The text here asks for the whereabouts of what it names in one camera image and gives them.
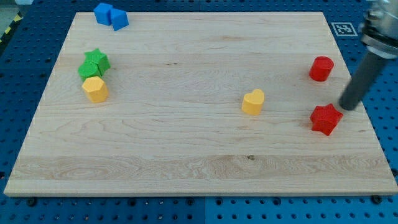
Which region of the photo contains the yellow hexagon block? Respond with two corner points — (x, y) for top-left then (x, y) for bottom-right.
(81, 77), (109, 103)

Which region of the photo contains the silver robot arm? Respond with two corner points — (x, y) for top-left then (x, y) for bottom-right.
(361, 0), (397, 59)

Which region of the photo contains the light wooden board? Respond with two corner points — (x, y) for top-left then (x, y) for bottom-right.
(4, 12), (397, 197)

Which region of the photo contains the green circle block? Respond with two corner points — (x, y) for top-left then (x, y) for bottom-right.
(78, 62), (102, 82)

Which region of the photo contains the red cylinder block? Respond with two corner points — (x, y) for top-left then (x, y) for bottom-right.
(309, 56), (334, 82)

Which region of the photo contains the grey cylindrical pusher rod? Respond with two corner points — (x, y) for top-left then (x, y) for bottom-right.
(338, 51), (389, 111)

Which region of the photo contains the blue pentagon block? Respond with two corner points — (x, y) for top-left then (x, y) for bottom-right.
(111, 8), (129, 31)

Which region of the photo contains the white fiducial marker tag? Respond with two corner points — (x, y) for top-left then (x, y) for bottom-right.
(331, 22), (358, 37)

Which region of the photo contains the yellow heart block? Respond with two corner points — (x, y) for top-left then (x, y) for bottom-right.
(241, 89), (265, 115)

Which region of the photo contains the blue cube block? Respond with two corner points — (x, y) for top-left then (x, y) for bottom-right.
(93, 3), (113, 26)

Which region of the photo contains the red star block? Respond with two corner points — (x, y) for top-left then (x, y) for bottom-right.
(310, 104), (343, 136)

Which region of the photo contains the green star block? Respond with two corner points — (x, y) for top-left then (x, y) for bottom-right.
(85, 48), (111, 76)

